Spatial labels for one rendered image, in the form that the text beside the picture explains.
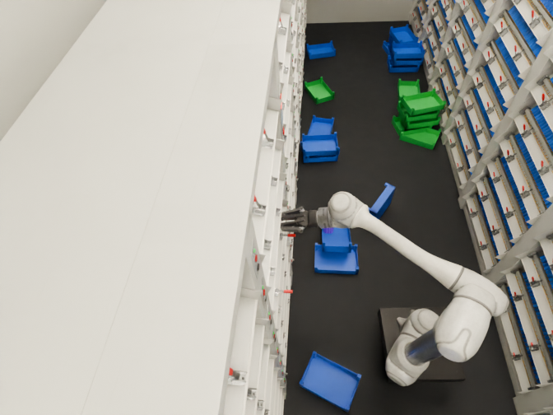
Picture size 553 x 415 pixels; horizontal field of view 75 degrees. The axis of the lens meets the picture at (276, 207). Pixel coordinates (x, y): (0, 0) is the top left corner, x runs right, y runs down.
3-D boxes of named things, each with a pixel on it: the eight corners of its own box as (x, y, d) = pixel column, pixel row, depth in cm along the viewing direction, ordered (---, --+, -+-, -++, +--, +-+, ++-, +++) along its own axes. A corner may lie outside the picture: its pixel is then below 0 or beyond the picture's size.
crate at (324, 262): (355, 249, 263) (357, 244, 256) (357, 274, 251) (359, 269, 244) (314, 248, 266) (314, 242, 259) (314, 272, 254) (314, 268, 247)
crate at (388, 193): (390, 202, 285) (381, 198, 289) (395, 186, 269) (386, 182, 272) (372, 229, 272) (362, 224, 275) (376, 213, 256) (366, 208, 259)
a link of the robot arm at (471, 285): (469, 260, 131) (454, 288, 125) (520, 288, 125) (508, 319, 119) (455, 274, 142) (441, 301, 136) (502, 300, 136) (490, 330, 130)
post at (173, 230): (286, 381, 213) (249, 205, 72) (285, 399, 208) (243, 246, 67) (253, 379, 215) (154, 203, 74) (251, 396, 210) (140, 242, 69)
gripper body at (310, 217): (317, 205, 154) (295, 207, 156) (316, 221, 149) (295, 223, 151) (319, 215, 160) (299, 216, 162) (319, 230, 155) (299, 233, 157)
